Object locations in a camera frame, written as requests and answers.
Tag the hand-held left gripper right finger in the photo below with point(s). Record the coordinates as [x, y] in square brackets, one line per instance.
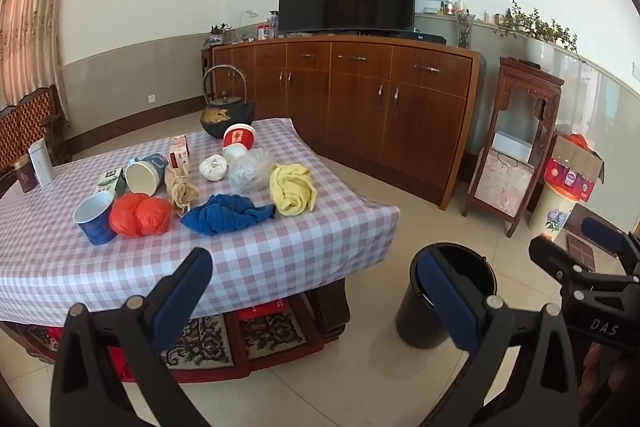
[445, 302]

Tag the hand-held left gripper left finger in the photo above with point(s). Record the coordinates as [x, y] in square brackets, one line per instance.
[182, 297]

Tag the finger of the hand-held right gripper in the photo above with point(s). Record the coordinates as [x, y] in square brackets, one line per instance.
[600, 231]
[550, 254]

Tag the black plastic bucket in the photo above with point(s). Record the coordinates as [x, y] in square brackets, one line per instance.
[420, 322]

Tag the orange plastic bag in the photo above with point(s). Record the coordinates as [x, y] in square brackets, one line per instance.
[140, 217]

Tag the blue towel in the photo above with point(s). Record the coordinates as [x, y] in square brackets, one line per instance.
[222, 214]

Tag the brown paper bag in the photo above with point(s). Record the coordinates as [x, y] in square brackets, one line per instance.
[181, 192]

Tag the blue paper cup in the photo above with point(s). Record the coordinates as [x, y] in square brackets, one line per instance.
[97, 222]

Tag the white-lined paper cup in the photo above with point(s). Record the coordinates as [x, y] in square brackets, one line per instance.
[142, 177]

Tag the white paper ball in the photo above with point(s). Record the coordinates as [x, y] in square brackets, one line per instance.
[213, 168]

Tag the green carton box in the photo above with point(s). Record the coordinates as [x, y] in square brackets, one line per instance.
[110, 182]

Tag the clear plastic bag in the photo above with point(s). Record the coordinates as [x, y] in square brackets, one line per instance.
[250, 172]

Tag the red and white carton box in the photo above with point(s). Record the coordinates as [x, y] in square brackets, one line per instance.
[179, 152]

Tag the yellow towel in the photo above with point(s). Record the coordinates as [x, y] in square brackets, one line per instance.
[292, 189]

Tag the red paper cup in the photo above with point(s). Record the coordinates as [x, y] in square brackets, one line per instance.
[239, 139]

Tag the person's right hand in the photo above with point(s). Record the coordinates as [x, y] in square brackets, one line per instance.
[602, 377]

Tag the brown floor mat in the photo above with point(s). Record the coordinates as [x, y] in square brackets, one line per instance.
[580, 252]

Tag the cream floral pedal bin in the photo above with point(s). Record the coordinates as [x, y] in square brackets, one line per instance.
[552, 212]

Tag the cardboard box with red print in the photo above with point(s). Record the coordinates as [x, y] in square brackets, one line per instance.
[575, 172]

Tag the pink floral bag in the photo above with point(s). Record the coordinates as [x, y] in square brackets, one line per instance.
[502, 184]

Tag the red bag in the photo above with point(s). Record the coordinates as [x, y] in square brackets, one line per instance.
[120, 357]

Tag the orange item in cardboard box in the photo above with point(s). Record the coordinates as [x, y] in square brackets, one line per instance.
[581, 141]

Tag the patterned floor rug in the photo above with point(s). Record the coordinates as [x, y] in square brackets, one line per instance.
[270, 337]

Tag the pink checkered tablecloth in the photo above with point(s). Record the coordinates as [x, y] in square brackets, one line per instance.
[280, 252]

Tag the dark wooden table base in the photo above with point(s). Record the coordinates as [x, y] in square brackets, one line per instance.
[330, 312]

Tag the carved wooden stand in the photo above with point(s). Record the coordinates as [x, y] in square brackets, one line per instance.
[530, 79]

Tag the black iron teapot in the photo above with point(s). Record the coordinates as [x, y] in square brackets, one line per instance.
[225, 119]

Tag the white tea tin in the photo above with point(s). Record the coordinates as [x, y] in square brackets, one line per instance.
[41, 164]

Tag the brown tea tin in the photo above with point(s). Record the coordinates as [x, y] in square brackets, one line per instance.
[24, 174]

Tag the trailing green plant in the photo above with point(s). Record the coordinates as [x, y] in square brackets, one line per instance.
[540, 27]

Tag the brown wooden sideboard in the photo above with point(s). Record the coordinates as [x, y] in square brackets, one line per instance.
[350, 107]

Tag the wooden chair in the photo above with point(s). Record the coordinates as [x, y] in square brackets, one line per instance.
[25, 127]

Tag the glass vase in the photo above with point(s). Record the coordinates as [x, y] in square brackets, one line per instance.
[464, 32]

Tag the black set-top box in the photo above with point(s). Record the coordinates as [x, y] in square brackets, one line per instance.
[425, 38]

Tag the small potted succulent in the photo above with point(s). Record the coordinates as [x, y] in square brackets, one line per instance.
[217, 34]

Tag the clear plastic bottle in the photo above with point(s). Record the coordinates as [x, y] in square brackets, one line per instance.
[273, 24]

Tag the beige curtain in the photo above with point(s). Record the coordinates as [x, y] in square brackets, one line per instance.
[30, 17]

